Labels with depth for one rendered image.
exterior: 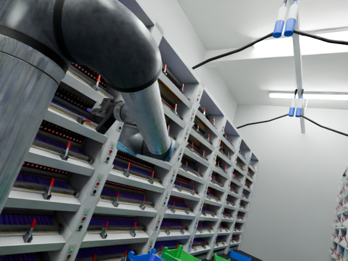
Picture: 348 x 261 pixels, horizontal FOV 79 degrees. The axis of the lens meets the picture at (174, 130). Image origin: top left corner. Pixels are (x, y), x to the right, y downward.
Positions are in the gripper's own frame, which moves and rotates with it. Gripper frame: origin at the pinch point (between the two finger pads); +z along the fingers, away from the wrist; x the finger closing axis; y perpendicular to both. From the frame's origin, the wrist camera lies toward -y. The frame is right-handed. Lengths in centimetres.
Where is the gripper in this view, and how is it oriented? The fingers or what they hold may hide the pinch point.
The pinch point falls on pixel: (93, 113)
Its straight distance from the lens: 115.6
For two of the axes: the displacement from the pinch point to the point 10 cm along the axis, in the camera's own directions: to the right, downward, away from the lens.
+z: -8.1, -1.2, 5.8
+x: -5.1, -3.6, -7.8
